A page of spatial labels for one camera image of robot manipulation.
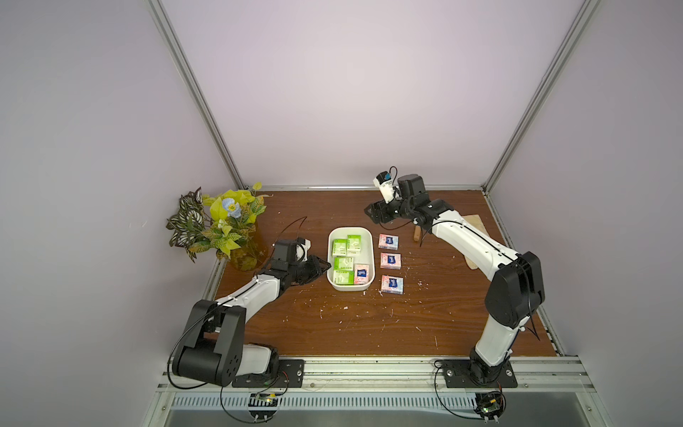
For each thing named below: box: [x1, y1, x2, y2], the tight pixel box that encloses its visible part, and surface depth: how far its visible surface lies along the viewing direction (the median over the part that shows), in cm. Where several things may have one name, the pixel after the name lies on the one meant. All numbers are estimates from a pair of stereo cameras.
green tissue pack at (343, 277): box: [332, 270, 355, 285], surface depth 91 cm
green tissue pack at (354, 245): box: [346, 234, 362, 256], surface depth 99 cm
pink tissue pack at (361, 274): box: [353, 264, 370, 285], surface depth 92 cm
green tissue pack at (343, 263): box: [333, 257, 354, 271], surface depth 94 cm
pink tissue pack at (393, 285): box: [380, 274, 404, 295], surface depth 89 cm
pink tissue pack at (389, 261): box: [379, 252, 402, 270], surface depth 96 cm
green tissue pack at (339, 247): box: [331, 238, 348, 257], surface depth 99 cm
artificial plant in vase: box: [165, 182, 273, 272], surface depth 83 cm
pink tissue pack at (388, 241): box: [377, 233, 400, 250], surface depth 102 cm
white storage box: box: [327, 225, 377, 291], surface depth 96 cm
